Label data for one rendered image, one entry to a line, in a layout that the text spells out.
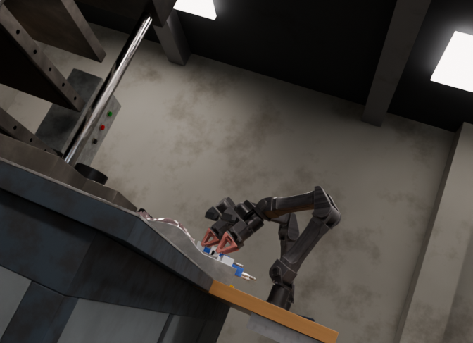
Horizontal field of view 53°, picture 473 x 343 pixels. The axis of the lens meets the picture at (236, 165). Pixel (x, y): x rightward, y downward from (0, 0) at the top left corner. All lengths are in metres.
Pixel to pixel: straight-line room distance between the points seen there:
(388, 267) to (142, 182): 2.50
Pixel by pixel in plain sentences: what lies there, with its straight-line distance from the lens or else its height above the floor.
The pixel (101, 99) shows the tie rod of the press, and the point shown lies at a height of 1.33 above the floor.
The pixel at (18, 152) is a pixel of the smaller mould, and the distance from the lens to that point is 0.93.
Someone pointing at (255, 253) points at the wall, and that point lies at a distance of 4.49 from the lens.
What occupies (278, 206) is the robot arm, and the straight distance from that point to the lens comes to 1.75.
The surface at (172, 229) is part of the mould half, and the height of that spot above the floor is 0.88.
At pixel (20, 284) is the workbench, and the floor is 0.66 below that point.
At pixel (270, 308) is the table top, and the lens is 1.36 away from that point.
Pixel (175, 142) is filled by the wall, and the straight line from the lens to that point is 4.95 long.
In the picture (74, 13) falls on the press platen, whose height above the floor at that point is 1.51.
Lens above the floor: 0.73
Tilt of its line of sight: 16 degrees up
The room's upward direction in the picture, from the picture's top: 24 degrees clockwise
